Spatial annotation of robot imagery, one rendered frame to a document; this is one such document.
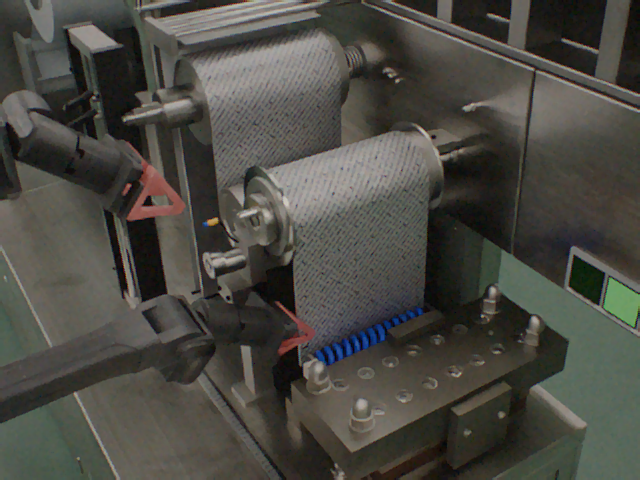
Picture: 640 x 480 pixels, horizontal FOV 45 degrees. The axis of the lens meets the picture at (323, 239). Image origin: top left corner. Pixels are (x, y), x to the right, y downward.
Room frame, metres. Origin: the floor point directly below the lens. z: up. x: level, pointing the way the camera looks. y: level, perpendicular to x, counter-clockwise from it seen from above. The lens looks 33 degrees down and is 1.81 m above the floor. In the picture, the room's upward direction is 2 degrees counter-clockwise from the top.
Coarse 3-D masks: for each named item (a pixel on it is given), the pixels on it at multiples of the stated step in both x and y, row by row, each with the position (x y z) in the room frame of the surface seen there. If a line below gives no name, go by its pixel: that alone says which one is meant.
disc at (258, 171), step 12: (252, 168) 0.97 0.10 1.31; (264, 168) 0.94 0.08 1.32; (264, 180) 0.94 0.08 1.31; (276, 192) 0.91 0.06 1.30; (288, 204) 0.89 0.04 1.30; (288, 216) 0.88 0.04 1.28; (288, 228) 0.89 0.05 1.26; (288, 240) 0.89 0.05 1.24; (288, 252) 0.89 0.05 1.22; (288, 264) 0.90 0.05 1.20
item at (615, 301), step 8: (608, 288) 0.82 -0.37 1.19; (616, 288) 0.81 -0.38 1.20; (624, 288) 0.80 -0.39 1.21; (608, 296) 0.81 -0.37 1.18; (616, 296) 0.80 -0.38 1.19; (624, 296) 0.79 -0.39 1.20; (632, 296) 0.79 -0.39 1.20; (608, 304) 0.81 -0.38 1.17; (616, 304) 0.80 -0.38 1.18; (624, 304) 0.79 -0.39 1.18; (632, 304) 0.78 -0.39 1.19; (616, 312) 0.80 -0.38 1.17; (624, 312) 0.79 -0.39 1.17; (632, 312) 0.78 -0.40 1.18; (624, 320) 0.79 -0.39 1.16; (632, 320) 0.78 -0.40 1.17
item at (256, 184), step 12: (420, 144) 1.05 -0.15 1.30; (432, 168) 1.02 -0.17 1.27; (252, 180) 0.96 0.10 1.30; (432, 180) 1.02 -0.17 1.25; (252, 192) 0.97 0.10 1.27; (264, 192) 0.93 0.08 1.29; (432, 192) 1.02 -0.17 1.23; (276, 204) 0.90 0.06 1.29; (276, 216) 0.91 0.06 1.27; (276, 252) 0.91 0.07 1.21
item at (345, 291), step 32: (416, 224) 1.00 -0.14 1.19; (352, 256) 0.94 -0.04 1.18; (384, 256) 0.97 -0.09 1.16; (416, 256) 1.00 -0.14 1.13; (320, 288) 0.91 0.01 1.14; (352, 288) 0.94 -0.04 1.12; (384, 288) 0.97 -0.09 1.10; (416, 288) 1.00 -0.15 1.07; (320, 320) 0.91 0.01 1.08; (352, 320) 0.94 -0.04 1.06; (384, 320) 0.97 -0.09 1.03
